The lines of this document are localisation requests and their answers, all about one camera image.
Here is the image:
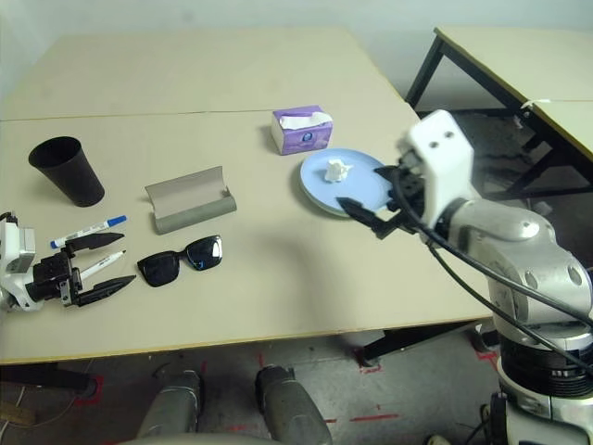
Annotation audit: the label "grey robot right leg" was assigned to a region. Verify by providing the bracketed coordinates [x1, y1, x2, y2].
[255, 365, 334, 445]

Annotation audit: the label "pale robot torso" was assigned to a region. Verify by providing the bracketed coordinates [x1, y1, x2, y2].
[120, 433, 274, 445]

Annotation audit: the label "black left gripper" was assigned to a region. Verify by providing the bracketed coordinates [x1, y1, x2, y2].
[26, 231, 138, 309]

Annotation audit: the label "grey glasses case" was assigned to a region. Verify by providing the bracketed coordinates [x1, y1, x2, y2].
[144, 166, 238, 236]

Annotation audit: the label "white marker blue cap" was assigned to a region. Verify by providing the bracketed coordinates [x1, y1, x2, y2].
[49, 214, 129, 249]

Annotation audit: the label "black sunglasses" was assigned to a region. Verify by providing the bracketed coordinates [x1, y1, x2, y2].
[136, 235, 223, 288]

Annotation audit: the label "white strap on side table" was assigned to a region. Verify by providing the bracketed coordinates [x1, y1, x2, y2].
[513, 96, 552, 129]

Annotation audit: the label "black plastic cup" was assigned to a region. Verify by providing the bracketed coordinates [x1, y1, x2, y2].
[28, 135, 106, 209]

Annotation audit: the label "wooden plank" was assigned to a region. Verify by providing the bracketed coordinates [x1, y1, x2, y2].
[0, 407, 37, 426]

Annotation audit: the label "beige side table black legs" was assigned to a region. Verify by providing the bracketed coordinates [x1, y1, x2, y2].
[405, 25, 593, 200]

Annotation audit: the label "white marker black tip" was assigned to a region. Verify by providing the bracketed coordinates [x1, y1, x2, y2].
[78, 249, 127, 282]

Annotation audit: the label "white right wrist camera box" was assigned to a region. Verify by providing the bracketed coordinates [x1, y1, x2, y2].
[406, 108, 474, 233]

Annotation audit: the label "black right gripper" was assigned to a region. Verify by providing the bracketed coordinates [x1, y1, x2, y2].
[335, 155, 435, 241]

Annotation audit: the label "white tissue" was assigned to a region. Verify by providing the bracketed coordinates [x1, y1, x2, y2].
[322, 158, 356, 184]

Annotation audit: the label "blue plate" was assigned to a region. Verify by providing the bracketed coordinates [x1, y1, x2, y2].
[298, 147, 395, 218]

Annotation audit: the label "purple tissue box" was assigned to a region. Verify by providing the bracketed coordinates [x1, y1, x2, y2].
[271, 104, 334, 156]

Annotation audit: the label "black table leg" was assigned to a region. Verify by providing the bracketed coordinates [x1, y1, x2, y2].
[0, 363, 101, 395]
[359, 322, 483, 367]

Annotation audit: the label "grey robot left leg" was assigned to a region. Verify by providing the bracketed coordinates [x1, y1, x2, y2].
[138, 369, 205, 439]

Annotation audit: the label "grey robot leg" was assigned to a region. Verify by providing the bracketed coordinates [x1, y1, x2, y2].
[255, 365, 334, 445]
[138, 369, 205, 439]

